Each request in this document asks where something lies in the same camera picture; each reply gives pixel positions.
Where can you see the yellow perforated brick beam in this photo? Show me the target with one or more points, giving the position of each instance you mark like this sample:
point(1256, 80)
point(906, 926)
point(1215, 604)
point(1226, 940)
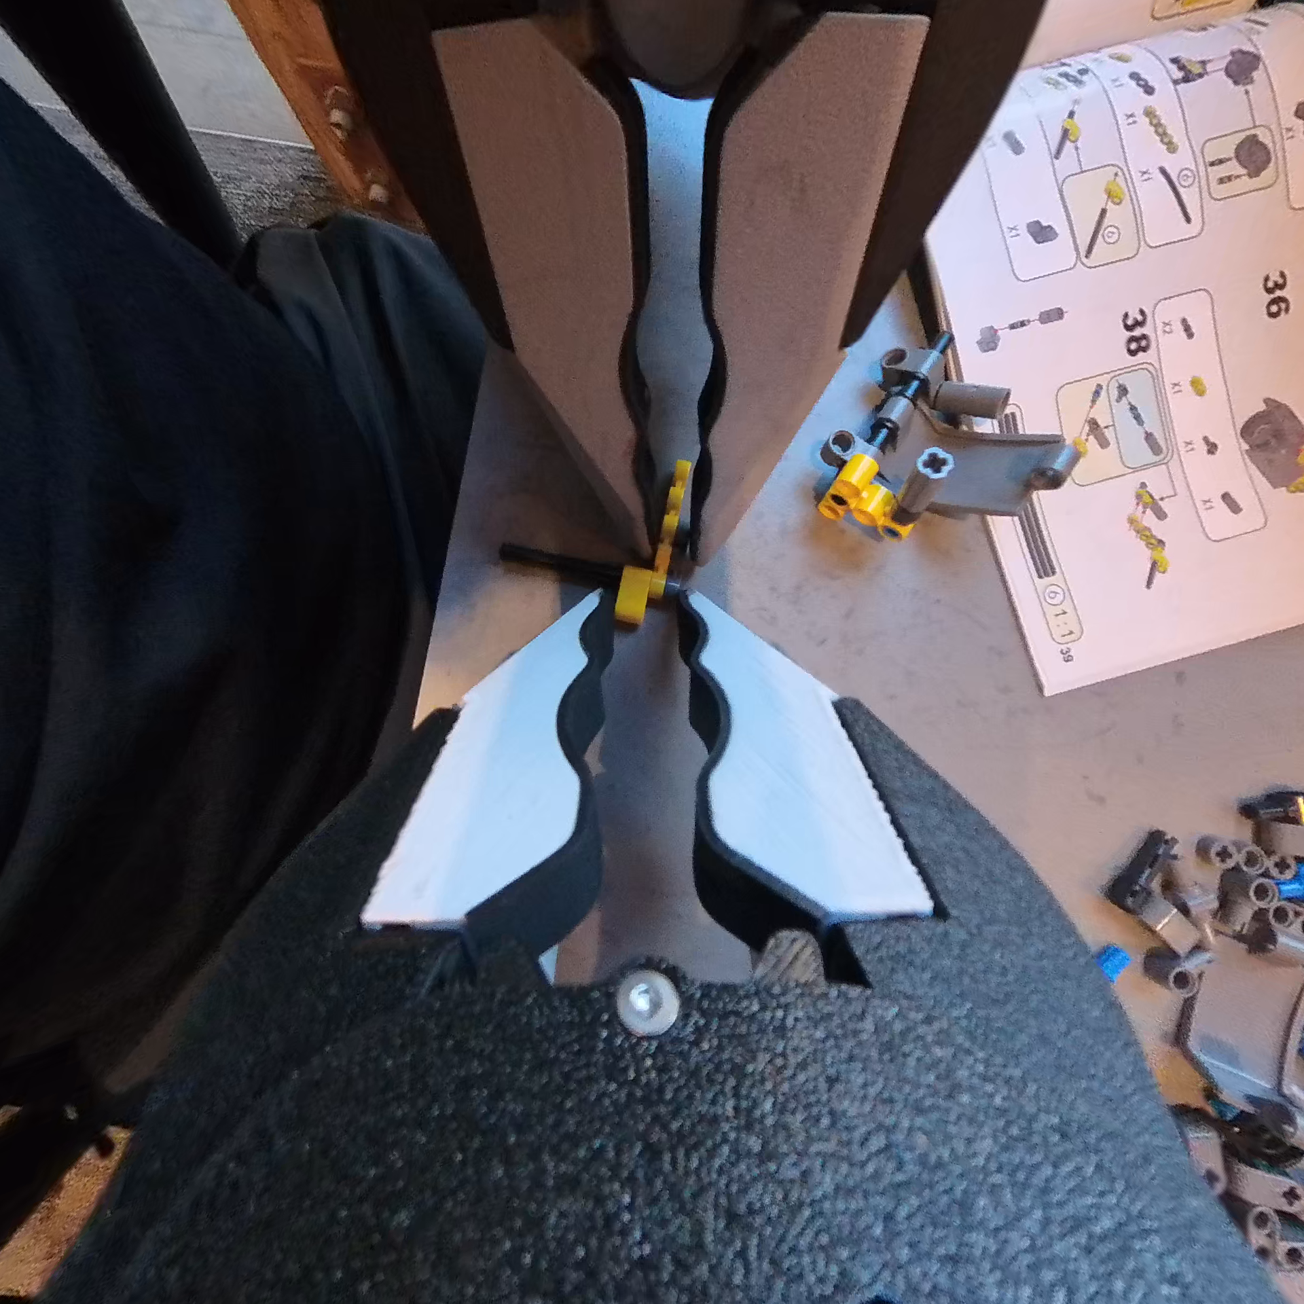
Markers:
point(677, 509)

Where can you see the grey desk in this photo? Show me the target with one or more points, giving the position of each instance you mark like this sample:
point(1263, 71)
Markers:
point(1018, 734)

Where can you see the pile of small building bricks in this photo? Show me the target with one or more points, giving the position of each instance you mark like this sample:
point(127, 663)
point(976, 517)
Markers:
point(1243, 978)

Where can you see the black axle with yellow connector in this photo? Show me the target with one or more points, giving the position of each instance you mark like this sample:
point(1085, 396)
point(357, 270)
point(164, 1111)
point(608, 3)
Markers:
point(638, 594)

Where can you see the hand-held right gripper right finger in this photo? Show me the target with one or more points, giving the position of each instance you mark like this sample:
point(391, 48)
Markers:
point(815, 805)

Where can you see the small blue brick piece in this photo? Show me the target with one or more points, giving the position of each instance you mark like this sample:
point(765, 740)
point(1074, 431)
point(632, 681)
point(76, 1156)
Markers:
point(1110, 962)

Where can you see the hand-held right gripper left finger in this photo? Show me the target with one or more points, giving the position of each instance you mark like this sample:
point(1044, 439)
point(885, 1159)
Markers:
point(489, 805)

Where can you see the open instruction booklet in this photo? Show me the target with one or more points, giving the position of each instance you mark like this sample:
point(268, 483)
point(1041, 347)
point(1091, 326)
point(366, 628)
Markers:
point(1161, 346)

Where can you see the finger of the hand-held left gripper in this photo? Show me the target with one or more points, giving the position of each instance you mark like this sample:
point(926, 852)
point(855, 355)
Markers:
point(540, 225)
point(815, 225)

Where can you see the grey and yellow brick assembly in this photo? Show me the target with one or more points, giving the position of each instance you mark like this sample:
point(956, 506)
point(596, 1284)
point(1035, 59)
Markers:
point(958, 469)

